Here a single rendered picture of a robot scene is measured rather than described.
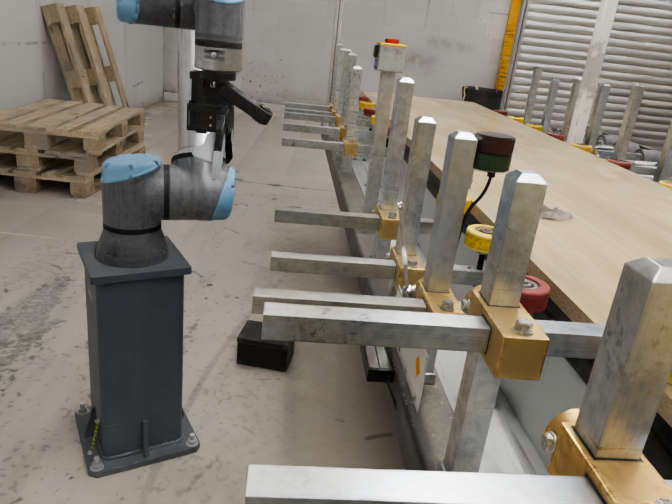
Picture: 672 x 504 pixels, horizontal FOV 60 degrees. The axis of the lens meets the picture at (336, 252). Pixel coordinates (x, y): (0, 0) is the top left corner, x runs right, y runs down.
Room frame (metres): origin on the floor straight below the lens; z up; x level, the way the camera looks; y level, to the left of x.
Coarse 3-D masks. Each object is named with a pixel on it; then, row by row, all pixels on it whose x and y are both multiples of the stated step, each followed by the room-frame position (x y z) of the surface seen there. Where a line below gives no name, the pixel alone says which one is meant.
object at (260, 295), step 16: (256, 288) 0.81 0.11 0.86; (256, 304) 0.79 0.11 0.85; (304, 304) 0.79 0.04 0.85; (320, 304) 0.80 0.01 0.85; (336, 304) 0.80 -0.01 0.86; (352, 304) 0.80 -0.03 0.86; (368, 304) 0.80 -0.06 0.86; (384, 304) 0.81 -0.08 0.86; (400, 304) 0.81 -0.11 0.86; (416, 304) 0.82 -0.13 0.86
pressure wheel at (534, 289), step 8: (528, 280) 0.84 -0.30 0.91; (536, 280) 0.86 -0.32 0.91; (528, 288) 0.83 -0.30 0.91; (536, 288) 0.83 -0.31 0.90; (544, 288) 0.83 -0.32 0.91; (528, 296) 0.81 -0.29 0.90; (536, 296) 0.81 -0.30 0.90; (544, 296) 0.81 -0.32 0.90; (528, 304) 0.81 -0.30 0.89; (536, 304) 0.81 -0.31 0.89; (544, 304) 0.82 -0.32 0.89; (528, 312) 0.81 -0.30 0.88; (536, 312) 0.81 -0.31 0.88
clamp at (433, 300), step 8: (416, 288) 0.89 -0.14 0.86; (424, 288) 0.86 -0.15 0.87; (416, 296) 0.88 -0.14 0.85; (424, 296) 0.84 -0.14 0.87; (432, 296) 0.83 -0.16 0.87; (440, 296) 0.84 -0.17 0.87; (448, 296) 0.84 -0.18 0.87; (432, 304) 0.81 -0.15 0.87; (440, 304) 0.81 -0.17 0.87; (456, 304) 0.82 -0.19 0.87; (432, 312) 0.78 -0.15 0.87; (440, 312) 0.78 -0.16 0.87; (448, 312) 0.78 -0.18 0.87; (456, 312) 0.79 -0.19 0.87
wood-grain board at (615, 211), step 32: (416, 96) 3.76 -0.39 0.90; (448, 128) 2.50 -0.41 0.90; (480, 128) 2.62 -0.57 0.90; (512, 128) 2.74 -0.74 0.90; (512, 160) 1.93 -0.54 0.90; (544, 160) 1.99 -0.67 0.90; (576, 160) 2.07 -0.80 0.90; (480, 192) 1.43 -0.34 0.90; (576, 192) 1.56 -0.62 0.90; (608, 192) 1.60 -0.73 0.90; (640, 192) 1.65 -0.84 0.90; (544, 224) 1.21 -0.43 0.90; (576, 224) 1.24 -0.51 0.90; (608, 224) 1.27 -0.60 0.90; (640, 224) 1.30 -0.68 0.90; (544, 256) 1.00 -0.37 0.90; (576, 256) 1.02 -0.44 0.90; (608, 256) 1.04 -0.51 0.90; (640, 256) 1.06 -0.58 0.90; (576, 288) 0.86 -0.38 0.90; (608, 288) 0.88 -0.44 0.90; (576, 320) 0.79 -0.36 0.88
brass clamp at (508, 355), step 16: (480, 288) 0.66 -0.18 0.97; (464, 304) 0.64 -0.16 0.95; (480, 304) 0.61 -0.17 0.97; (496, 320) 0.57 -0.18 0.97; (512, 320) 0.57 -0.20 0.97; (496, 336) 0.55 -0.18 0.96; (512, 336) 0.53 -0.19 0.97; (528, 336) 0.54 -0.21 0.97; (544, 336) 0.54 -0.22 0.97; (480, 352) 0.58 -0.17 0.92; (496, 352) 0.54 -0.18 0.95; (512, 352) 0.53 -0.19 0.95; (528, 352) 0.53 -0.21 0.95; (544, 352) 0.54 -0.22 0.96; (496, 368) 0.53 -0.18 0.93; (512, 368) 0.53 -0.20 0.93; (528, 368) 0.53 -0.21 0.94
